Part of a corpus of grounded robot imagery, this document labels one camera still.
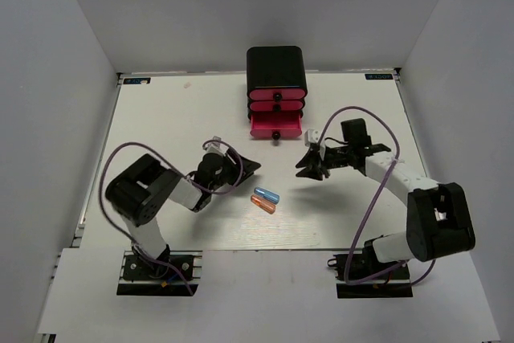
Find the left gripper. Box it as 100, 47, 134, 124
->
209, 147, 260, 192

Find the blue marker cap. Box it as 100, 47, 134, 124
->
254, 187, 280, 205

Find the orange marker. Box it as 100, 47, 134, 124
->
251, 194, 276, 214

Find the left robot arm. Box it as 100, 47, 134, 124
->
105, 149, 261, 278

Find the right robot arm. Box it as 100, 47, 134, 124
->
296, 119, 476, 278

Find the black drawer cabinet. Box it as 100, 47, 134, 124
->
246, 46, 307, 92

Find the right table logo sticker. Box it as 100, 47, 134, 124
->
365, 73, 394, 80

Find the table logo sticker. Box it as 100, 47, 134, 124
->
123, 77, 151, 85
365, 73, 394, 80

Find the left table logo sticker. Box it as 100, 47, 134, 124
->
123, 77, 151, 85

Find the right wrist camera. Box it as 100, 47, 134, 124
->
304, 129, 320, 152

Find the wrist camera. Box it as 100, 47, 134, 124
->
202, 136, 226, 157
304, 129, 320, 152

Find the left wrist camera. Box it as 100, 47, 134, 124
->
202, 136, 226, 157

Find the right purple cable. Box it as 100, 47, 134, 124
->
319, 106, 437, 286

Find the purple cable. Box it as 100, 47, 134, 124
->
98, 140, 250, 296
319, 106, 437, 286

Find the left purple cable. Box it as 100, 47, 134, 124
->
98, 140, 250, 296

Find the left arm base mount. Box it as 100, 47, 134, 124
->
116, 251, 202, 297

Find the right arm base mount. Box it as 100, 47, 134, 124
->
328, 252, 414, 300

